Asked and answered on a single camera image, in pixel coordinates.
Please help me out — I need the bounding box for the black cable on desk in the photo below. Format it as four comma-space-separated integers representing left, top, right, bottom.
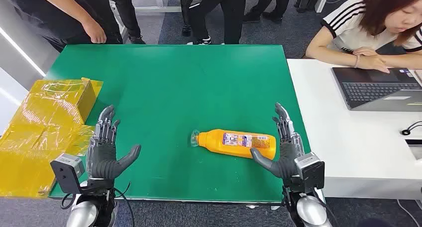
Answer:
400, 120, 422, 136

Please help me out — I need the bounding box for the dark grey laptop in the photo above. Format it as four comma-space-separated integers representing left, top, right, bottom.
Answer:
331, 67, 422, 113

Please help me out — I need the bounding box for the seated person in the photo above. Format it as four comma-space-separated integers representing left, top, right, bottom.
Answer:
305, 0, 422, 74

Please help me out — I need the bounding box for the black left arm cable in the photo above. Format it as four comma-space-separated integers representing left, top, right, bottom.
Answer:
60, 182, 135, 227

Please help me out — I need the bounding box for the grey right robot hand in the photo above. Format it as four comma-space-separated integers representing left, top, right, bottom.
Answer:
249, 102, 306, 181

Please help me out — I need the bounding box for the yellow taped cardboard box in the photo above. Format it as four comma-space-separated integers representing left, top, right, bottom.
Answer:
0, 77, 104, 199

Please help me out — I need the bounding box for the white table frame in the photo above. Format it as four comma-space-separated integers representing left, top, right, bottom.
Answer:
110, 0, 182, 43

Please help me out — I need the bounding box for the thin white cable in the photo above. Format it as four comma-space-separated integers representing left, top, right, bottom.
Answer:
396, 199, 422, 227

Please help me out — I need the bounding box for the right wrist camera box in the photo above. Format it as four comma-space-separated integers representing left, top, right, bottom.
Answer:
293, 152, 325, 193

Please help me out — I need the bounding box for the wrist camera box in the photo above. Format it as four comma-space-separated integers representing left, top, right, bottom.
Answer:
50, 153, 86, 195
293, 152, 325, 193

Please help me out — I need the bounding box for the orange detergent bottle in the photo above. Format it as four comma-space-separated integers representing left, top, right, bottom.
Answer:
189, 128, 277, 160

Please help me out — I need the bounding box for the grey flat device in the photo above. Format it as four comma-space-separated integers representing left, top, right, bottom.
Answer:
405, 139, 422, 160

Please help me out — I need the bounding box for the green table cover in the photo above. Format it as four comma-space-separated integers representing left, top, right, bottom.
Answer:
43, 44, 325, 204

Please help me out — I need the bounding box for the standing person at table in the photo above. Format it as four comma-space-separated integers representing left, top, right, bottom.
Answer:
0, 0, 124, 53

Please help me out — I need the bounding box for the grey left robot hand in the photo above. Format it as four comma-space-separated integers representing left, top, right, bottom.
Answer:
86, 105, 142, 181

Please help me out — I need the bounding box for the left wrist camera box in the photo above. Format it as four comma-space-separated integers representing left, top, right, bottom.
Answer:
50, 153, 86, 195

